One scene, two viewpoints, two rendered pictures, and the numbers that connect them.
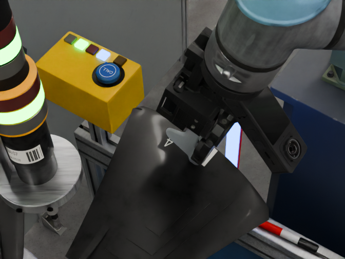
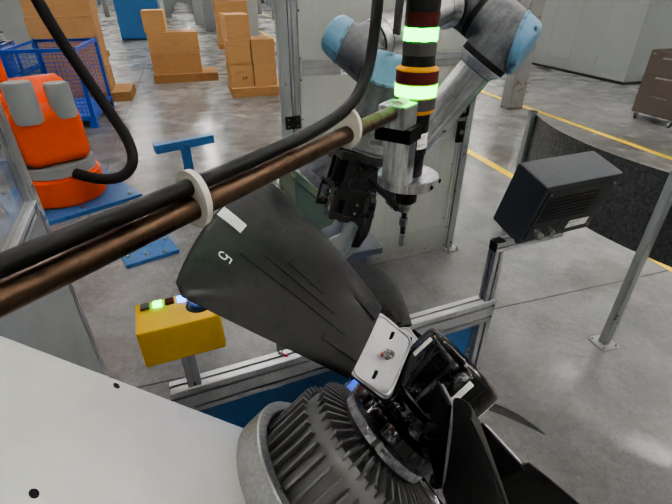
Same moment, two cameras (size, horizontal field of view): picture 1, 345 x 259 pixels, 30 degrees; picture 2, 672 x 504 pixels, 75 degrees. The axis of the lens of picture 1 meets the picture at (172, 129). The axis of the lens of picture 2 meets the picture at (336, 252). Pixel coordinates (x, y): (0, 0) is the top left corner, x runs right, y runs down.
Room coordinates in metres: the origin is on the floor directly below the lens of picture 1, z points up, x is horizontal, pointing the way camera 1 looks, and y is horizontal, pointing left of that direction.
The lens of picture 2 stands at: (0.11, 0.55, 1.64)
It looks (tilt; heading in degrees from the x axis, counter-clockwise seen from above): 32 degrees down; 302
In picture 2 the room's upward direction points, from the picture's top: straight up
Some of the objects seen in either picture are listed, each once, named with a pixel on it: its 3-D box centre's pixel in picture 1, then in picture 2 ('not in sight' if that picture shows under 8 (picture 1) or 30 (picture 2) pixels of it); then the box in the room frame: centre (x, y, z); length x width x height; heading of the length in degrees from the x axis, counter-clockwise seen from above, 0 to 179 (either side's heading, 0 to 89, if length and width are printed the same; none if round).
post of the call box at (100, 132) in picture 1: (97, 118); (189, 362); (0.75, 0.14, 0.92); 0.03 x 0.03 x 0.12; 54
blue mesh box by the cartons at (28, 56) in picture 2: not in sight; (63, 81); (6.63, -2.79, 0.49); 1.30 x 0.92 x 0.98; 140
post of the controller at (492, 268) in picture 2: not in sight; (492, 270); (0.27, -0.53, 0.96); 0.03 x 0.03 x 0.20; 54
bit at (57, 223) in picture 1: (53, 211); (403, 227); (0.29, 0.11, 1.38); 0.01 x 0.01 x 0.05
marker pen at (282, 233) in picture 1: (280, 232); not in sight; (0.52, -0.18, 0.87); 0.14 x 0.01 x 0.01; 58
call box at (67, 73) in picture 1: (91, 84); (181, 328); (0.75, 0.14, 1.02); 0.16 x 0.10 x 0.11; 54
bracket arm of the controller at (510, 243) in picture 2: not in sight; (527, 237); (0.21, -0.61, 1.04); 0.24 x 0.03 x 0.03; 54
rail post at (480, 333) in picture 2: not in sight; (461, 404); (0.27, -0.53, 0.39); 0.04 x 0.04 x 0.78; 54
